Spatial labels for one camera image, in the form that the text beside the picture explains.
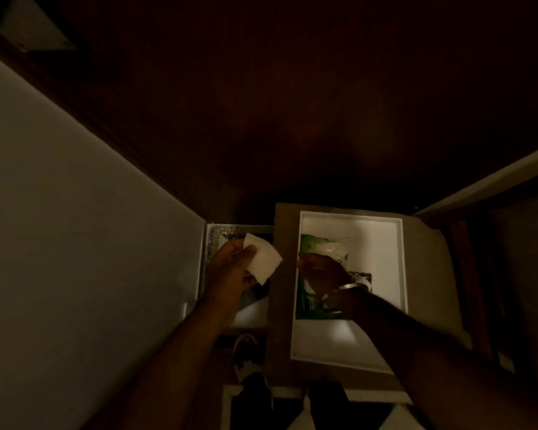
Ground speckled rim waste bin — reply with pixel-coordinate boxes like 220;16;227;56
196;224;275;333

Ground white rectangular tray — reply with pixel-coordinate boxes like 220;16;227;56
290;211;409;375

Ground person's right hand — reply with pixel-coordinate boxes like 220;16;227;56
297;253;356;315

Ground brown small table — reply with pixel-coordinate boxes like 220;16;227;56
265;202;472;393

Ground dark wooden wardrobe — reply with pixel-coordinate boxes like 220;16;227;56
0;0;538;225

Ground person's left hand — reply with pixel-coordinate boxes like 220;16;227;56
200;239;258;328

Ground white and black shoe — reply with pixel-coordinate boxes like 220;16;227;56
232;333;264;384

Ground dark wooden chair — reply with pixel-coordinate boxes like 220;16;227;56
444;174;538;390

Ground silver bangle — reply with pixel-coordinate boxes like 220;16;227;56
320;282;373;305

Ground person's right forearm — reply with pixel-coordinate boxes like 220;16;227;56
336;288;538;430

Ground person's left forearm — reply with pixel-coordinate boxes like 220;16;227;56
83;302;236;430

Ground green wet wipes packet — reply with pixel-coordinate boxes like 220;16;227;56
295;234;373;321

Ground person's black trousers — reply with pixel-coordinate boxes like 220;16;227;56
230;374;393;430

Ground white wet wipe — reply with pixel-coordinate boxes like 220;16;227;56
243;233;283;286

